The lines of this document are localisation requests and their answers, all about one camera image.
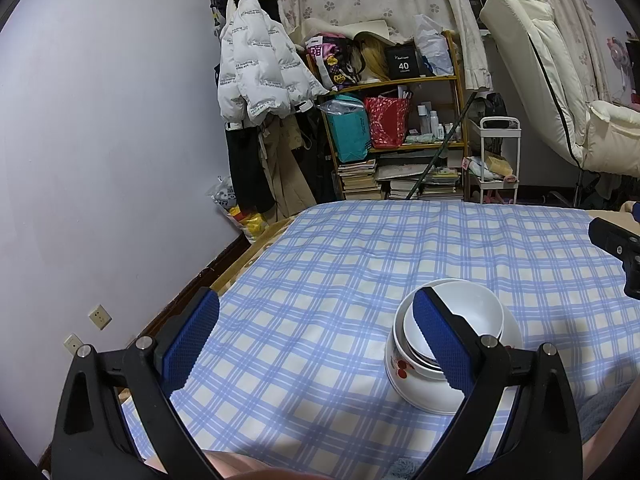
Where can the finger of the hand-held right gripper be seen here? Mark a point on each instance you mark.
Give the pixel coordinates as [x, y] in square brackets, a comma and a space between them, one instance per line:
[636, 211]
[615, 242]

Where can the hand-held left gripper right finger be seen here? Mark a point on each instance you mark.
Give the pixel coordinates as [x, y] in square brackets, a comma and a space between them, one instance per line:
[442, 345]

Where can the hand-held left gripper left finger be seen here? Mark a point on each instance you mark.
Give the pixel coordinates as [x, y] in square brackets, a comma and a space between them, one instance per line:
[190, 345]

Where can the white bowl with red print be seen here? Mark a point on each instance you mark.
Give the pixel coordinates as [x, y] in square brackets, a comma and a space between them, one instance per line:
[425, 361]

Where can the plain white bowl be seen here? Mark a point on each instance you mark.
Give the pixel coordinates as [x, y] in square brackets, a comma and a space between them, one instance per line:
[470, 310]

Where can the large white cherry bowl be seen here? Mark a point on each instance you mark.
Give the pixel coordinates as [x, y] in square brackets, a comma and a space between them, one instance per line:
[420, 390]

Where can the brown floral blanket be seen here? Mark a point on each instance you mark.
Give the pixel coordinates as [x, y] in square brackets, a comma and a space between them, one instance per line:
[245, 265]

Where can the blue checked tablecloth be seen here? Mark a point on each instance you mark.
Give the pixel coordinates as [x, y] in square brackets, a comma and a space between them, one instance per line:
[325, 310]

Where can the pink toys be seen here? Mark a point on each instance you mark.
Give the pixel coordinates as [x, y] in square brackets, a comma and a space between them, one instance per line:
[497, 199]

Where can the yellow and red packaging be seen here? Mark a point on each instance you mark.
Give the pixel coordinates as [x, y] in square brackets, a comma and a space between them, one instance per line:
[250, 225]

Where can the person's leg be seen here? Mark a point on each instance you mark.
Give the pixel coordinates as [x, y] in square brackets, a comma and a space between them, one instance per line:
[250, 467]

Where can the yellow packet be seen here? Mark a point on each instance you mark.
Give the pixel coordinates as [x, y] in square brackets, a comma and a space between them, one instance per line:
[497, 165]

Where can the white recliner chair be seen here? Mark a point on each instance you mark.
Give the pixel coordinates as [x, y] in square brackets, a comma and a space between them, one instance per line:
[550, 85]

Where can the clear plastic bag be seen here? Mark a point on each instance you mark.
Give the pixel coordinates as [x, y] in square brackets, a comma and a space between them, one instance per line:
[222, 195]

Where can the pink fan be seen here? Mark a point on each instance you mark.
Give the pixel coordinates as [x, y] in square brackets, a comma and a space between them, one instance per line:
[622, 57]

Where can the grey fleece blanket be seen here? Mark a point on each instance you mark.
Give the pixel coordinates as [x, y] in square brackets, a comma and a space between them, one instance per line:
[610, 400]

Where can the white trolley cart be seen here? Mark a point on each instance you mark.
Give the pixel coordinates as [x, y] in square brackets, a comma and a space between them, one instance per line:
[500, 118]

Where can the black bag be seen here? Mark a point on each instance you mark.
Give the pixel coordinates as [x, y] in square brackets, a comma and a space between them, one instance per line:
[495, 107]

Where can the black trousers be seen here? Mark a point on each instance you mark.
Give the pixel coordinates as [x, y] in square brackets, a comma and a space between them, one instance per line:
[247, 170]

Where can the stack of books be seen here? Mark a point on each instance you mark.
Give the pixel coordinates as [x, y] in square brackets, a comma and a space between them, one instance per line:
[357, 177]

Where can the black pole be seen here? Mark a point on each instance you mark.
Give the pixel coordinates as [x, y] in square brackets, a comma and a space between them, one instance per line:
[440, 150]

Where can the beige coat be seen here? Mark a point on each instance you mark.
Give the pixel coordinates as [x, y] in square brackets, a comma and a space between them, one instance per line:
[287, 175]

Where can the white bottle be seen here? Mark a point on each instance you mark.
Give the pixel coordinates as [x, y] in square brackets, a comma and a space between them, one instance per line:
[435, 125]
[423, 120]

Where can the black coat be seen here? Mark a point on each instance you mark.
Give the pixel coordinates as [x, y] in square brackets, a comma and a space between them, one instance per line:
[317, 160]

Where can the red gift bag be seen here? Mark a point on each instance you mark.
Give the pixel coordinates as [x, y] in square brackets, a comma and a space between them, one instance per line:
[387, 122]

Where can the teal bag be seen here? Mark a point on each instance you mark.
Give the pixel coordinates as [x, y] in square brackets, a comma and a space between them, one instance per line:
[350, 135]

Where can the white plastic bag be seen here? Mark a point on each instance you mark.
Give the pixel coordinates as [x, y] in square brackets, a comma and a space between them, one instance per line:
[432, 45]

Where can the wooden shelf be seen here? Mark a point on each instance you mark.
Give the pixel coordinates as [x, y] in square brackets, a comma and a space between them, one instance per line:
[400, 82]

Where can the black box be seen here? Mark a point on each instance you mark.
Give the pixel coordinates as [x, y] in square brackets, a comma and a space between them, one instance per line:
[402, 62]

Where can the white puffer jacket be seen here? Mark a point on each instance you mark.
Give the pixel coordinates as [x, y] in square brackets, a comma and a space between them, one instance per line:
[260, 60]

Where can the tan fuzzy item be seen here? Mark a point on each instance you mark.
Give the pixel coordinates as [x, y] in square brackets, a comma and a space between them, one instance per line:
[372, 60]

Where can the colourful printed bag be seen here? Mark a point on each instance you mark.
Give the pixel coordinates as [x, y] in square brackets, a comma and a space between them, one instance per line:
[335, 65]

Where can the cream folded sheet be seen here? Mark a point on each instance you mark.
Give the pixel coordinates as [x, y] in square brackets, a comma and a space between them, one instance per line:
[360, 27]

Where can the white wall socket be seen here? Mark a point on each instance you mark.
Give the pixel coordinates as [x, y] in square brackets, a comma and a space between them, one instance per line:
[72, 344]
[100, 316]

